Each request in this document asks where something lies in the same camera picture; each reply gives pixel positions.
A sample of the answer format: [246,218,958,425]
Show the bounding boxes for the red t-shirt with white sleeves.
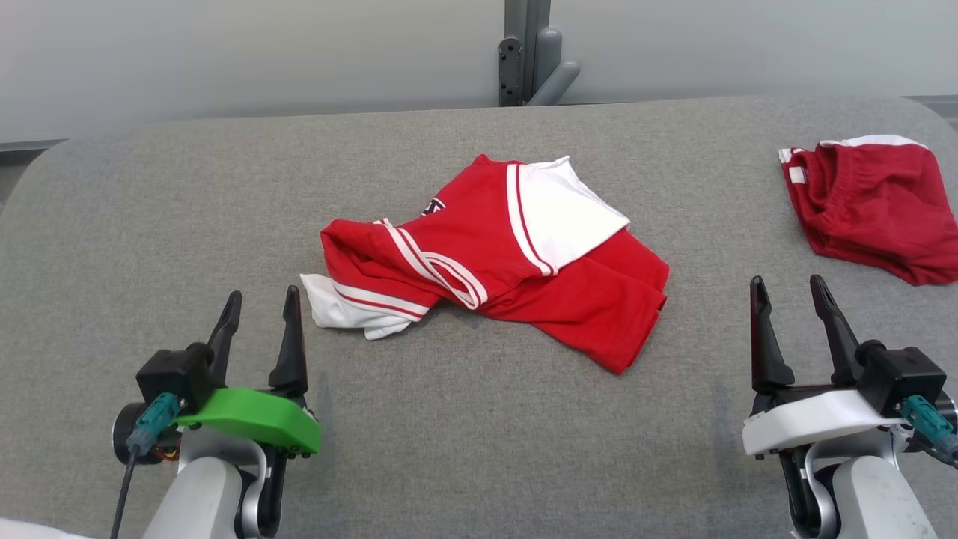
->
[300,153,671,375]

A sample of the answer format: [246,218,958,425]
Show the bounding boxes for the left cable with teal connector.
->
[111,393,183,539]

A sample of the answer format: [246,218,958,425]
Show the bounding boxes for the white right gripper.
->
[742,275,910,457]

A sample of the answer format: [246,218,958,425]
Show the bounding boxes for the grey tubular brace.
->
[528,28,582,106]

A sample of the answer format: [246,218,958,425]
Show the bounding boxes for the right cable with teal connector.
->
[896,395,958,469]

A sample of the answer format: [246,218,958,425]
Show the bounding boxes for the white left cable label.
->
[0,518,91,539]

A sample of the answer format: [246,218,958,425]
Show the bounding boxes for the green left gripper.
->
[112,285,323,466]

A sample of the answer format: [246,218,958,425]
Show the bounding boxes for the grey metal post bracket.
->
[503,0,552,107]

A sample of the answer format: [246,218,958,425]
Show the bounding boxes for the red shorts with white stripes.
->
[778,135,958,287]

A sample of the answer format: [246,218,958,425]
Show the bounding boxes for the dark bracket with screws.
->
[498,36,524,107]

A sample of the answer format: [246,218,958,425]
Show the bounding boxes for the cable with teal connector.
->
[111,393,183,539]
[896,395,958,469]

